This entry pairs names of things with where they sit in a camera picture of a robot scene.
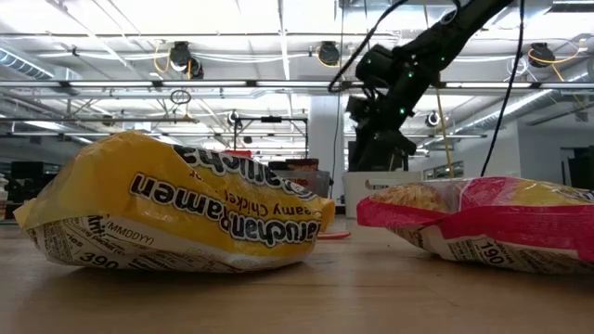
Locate yellow cable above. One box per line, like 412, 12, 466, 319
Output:
424, 0, 455, 178

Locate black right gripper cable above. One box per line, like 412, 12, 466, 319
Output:
328, 0, 410, 93

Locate black hanging cable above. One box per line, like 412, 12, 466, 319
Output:
481, 0, 525, 178

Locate red ramen packet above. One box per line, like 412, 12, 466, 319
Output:
355, 175, 594, 276

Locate clear bin middle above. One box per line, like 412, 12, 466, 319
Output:
273, 169, 332, 199

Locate black camera rig frame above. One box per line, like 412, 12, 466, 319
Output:
233, 115, 310, 163

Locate white plastic bin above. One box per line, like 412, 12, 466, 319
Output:
342, 170, 424, 219

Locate yellow ramen packet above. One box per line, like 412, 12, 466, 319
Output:
13, 130, 336, 274

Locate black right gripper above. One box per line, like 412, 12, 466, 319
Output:
345, 95, 418, 172

